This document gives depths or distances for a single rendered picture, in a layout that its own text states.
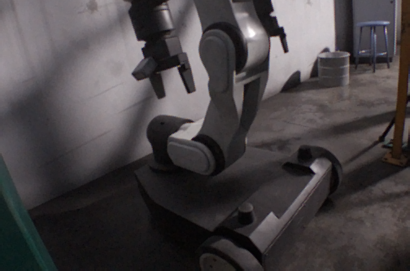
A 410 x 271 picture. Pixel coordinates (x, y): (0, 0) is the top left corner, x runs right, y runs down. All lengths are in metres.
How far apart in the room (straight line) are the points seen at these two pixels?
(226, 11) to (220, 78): 0.16
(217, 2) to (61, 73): 0.89
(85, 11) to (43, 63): 0.30
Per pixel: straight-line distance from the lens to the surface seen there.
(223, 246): 0.70
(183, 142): 0.91
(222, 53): 0.68
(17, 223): 0.20
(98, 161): 1.54
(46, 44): 1.40
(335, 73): 2.49
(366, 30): 3.40
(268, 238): 0.73
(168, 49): 0.60
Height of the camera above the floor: 0.70
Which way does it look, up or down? 20 degrees down
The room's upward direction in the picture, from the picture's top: 9 degrees counter-clockwise
